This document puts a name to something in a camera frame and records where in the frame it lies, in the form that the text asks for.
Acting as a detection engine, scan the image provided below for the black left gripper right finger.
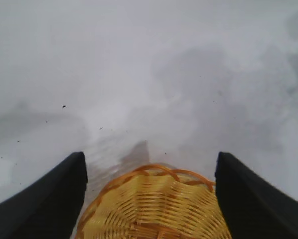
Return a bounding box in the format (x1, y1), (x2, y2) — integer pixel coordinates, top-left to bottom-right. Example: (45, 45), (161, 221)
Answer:
(214, 151), (298, 239)

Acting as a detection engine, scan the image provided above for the yellow woven wicker basket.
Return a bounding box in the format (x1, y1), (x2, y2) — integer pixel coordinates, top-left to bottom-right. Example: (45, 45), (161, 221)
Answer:
(76, 163), (233, 239)

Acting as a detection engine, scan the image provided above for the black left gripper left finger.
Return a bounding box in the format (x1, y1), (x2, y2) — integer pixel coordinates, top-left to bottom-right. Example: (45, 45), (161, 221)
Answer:
(0, 151), (88, 239)

